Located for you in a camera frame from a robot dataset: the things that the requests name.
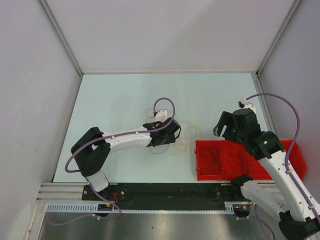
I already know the yellow thin cable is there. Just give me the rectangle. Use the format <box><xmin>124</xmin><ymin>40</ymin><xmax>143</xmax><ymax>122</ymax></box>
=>
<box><xmin>144</xmin><ymin>107</ymin><xmax>205</xmax><ymax>158</ymax></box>

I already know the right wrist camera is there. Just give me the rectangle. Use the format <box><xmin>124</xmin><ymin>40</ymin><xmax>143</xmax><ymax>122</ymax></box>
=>
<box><xmin>238</xmin><ymin>98</ymin><xmax>257</xmax><ymax>114</ymax></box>

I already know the red plastic bin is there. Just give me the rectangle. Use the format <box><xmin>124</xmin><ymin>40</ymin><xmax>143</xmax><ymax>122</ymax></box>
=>
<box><xmin>194</xmin><ymin>139</ymin><xmax>308</xmax><ymax>182</ymax></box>

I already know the black thin cable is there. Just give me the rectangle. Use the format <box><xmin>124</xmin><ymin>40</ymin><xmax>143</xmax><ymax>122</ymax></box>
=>
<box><xmin>199</xmin><ymin>147</ymin><xmax>222</xmax><ymax>176</ymax></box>

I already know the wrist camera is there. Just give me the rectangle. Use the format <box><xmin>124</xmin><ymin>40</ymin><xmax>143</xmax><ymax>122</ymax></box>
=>
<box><xmin>238</xmin><ymin>98</ymin><xmax>257</xmax><ymax>114</ymax></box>
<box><xmin>154</xmin><ymin>109</ymin><xmax>168</xmax><ymax>123</ymax></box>

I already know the grey slotted cable duct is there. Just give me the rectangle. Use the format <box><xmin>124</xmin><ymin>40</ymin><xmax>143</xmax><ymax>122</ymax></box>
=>
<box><xmin>45</xmin><ymin>202</ymin><xmax>234</xmax><ymax>215</ymax></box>

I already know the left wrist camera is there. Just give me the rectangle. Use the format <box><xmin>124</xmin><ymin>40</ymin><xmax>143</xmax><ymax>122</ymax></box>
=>
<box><xmin>154</xmin><ymin>109</ymin><xmax>168</xmax><ymax>123</ymax></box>

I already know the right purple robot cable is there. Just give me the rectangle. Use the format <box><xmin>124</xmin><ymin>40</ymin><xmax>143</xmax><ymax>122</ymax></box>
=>
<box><xmin>243</xmin><ymin>93</ymin><xmax>316</xmax><ymax>238</ymax></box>

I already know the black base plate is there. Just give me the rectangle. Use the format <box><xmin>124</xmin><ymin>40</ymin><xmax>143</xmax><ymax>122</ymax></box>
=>
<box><xmin>98</xmin><ymin>183</ymin><xmax>253</xmax><ymax>212</ymax></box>

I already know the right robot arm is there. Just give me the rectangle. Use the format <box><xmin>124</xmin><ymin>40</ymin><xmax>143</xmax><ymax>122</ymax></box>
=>
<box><xmin>213</xmin><ymin>108</ymin><xmax>320</xmax><ymax>240</ymax></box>

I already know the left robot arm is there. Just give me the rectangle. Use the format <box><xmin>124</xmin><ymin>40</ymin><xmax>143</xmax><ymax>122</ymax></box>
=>
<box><xmin>66</xmin><ymin>117</ymin><xmax>181</xmax><ymax>200</ymax></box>

